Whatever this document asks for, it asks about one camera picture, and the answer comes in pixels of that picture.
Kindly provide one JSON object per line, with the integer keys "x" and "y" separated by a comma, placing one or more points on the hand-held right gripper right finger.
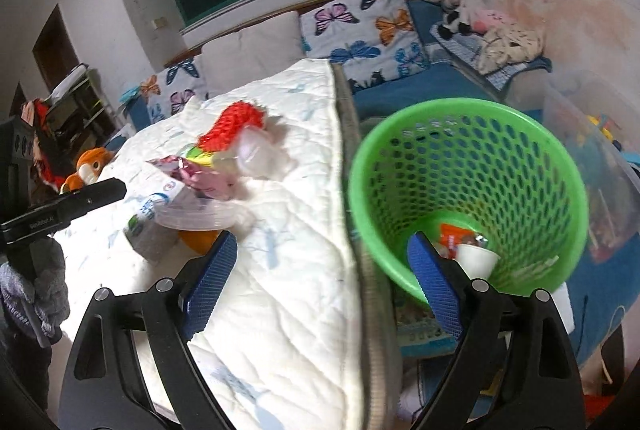
{"x": 435, "y": 290}

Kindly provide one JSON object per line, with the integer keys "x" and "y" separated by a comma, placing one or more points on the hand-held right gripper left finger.
{"x": 212, "y": 282}

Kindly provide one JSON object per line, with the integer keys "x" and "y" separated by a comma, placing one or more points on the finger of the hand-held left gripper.
{"x": 97, "y": 196}

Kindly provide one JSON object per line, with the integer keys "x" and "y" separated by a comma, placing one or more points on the orange round object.
{"x": 197, "y": 241}

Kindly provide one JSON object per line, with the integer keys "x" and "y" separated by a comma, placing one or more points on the white tissue pack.
{"x": 147, "y": 240}

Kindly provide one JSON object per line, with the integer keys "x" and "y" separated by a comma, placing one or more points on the white plastic wrapper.
{"x": 170, "y": 210}

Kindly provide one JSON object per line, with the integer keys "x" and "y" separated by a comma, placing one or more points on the pink printed packet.
{"x": 200, "y": 177}

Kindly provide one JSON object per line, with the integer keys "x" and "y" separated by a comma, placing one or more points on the green plastic mesh basket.
{"x": 365, "y": 190}

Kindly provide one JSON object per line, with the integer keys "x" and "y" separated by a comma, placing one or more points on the clear plastic bottle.
{"x": 260, "y": 157}

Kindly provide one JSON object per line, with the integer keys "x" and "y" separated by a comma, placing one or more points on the red foam net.
{"x": 232, "y": 124}

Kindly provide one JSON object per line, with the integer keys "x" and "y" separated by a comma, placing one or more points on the person's left hand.
{"x": 47, "y": 295}

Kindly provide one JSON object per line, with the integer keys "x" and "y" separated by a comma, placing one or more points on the orange plush toy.
{"x": 90, "y": 164}

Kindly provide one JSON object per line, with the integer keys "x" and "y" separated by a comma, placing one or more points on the children's picture book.
{"x": 415, "y": 335}

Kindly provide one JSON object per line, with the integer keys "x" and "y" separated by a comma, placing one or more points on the white paper cup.
{"x": 477, "y": 260}

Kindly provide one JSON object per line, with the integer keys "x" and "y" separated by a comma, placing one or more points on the red snack packet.
{"x": 452, "y": 237}

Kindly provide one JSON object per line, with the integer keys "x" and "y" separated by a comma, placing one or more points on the metal shelf rack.
{"x": 97, "y": 109}

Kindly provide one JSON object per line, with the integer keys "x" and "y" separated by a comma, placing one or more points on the white quilted mattress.
{"x": 300, "y": 300}

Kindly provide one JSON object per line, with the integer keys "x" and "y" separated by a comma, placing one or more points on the red plush toy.
{"x": 42, "y": 112}

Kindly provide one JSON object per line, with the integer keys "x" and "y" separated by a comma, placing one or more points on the teal small object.
{"x": 130, "y": 93}

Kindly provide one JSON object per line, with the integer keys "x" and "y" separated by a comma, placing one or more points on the small butterfly print pillow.
{"x": 170, "y": 89}

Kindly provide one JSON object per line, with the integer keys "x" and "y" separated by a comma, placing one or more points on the person's dark clothing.
{"x": 20, "y": 370}

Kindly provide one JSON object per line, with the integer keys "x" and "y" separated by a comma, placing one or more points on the dark wooden door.
{"x": 55, "y": 44}

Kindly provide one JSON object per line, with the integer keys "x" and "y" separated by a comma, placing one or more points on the blue floor mat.
{"x": 600, "y": 310}

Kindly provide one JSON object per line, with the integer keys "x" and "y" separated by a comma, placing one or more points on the beige pillow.
{"x": 270, "y": 39}
{"x": 225, "y": 64}

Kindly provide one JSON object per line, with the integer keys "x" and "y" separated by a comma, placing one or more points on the clear plastic storage box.
{"x": 575, "y": 149}

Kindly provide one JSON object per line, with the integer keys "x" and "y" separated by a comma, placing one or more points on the red object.
{"x": 600, "y": 407}

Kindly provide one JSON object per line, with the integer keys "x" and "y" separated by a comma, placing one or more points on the blue bed sheet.
{"x": 430, "y": 84}

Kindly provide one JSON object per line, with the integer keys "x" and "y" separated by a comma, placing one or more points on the pile of colourful toys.
{"x": 605, "y": 129}

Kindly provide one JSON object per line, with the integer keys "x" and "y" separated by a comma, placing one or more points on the blue checked cloth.
{"x": 465, "y": 54}

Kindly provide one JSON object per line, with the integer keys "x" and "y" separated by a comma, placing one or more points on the cream spotted cloth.
{"x": 510, "y": 44}

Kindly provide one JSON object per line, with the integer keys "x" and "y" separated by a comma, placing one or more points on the large butterfly print pillow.
{"x": 360, "y": 34}

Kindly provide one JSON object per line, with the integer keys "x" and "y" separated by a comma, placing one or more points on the pink plush toy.
{"x": 492, "y": 17}

